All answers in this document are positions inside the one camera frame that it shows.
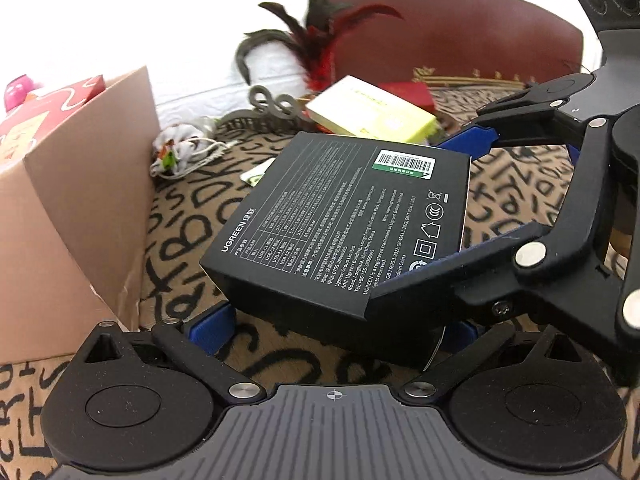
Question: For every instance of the green white small packet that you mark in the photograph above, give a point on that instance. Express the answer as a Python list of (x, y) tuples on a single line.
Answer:
[(255, 172)]

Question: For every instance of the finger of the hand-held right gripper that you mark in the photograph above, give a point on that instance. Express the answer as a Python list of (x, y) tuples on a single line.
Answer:
[(530, 260), (472, 140)]

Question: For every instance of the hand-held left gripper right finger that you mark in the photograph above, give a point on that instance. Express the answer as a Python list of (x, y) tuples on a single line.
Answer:
[(470, 350)]

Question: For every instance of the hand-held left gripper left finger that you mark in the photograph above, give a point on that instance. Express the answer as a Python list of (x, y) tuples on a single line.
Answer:
[(212, 327)]

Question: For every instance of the yellow-green flat box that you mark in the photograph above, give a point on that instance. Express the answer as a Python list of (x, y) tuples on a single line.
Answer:
[(370, 110)]

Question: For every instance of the grey hair claw clip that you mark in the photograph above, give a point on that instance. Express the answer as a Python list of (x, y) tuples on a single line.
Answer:
[(270, 105)]

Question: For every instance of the black cardboard box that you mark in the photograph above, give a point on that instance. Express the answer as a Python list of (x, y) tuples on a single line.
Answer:
[(325, 220)]

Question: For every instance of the dark red box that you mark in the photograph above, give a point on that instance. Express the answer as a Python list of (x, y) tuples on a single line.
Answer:
[(410, 92)]

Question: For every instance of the red packet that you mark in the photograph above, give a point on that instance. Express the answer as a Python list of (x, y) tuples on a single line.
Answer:
[(30, 125)]

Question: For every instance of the red and black feathers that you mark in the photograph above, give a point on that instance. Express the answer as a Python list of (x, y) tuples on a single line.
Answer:
[(320, 55)]

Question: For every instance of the letter printed blanket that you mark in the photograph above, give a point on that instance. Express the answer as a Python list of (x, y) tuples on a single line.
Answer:
[(190, 220)]

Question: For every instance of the tan cardboard box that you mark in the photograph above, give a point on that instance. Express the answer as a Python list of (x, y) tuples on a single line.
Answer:
[(75, 210)]

